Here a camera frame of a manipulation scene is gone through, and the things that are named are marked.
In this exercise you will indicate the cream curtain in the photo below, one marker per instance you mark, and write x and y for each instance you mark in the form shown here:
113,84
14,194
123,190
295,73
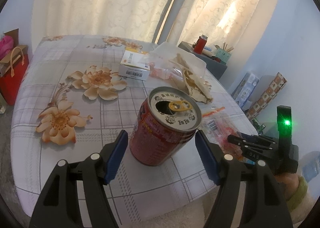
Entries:
133,19
239,24

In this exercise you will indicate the floral tablecloth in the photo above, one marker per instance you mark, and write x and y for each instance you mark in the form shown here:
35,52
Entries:
138,192

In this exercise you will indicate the green glass bottle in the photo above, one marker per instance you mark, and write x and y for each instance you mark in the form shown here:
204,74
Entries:
259,127

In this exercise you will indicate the clear plastic food container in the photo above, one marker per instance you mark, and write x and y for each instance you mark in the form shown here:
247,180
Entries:
168,61

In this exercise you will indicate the grey cabinet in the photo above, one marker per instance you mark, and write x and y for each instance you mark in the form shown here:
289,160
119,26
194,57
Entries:
217,69

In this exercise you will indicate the cardboard box pink contents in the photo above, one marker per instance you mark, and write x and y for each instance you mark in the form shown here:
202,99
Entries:
9,40

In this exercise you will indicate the red drink can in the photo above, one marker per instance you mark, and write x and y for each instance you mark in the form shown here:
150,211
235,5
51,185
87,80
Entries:
166,121

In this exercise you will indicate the patterned wrapping paper roll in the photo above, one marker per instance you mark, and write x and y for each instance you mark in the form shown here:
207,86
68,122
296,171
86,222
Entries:
265,91

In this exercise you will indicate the left cream curtain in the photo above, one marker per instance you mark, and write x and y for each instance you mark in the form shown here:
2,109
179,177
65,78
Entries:
133,19

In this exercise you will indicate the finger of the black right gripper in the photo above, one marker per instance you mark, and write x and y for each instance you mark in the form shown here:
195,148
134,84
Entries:
258,139
241,143

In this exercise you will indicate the teal utensil basket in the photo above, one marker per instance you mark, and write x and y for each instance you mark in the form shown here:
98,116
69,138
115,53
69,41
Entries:
223,52

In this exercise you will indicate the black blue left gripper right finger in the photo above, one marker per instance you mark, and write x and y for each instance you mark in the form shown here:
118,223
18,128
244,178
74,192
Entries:
249,187

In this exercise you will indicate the red gift bag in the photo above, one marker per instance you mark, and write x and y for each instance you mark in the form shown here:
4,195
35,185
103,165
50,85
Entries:
13,74

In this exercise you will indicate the clear zip bag red stripe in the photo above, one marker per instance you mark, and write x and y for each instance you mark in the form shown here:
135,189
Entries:
217,126

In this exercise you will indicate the large water jug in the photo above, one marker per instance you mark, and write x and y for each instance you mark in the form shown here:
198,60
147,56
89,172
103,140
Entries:
309,165

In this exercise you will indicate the right hand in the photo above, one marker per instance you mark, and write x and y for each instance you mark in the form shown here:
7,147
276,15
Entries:
290,182

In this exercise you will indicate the red thermos bottle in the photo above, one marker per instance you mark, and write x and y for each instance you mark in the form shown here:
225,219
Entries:
200,44

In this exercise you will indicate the right cream curtain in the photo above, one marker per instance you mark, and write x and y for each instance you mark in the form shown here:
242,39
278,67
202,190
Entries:
239,24

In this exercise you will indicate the dried peel scraps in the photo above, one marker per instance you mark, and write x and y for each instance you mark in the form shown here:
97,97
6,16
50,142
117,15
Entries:
197,88

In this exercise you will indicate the white yellow medicine box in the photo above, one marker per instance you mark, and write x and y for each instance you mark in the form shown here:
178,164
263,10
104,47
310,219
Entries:
133,65

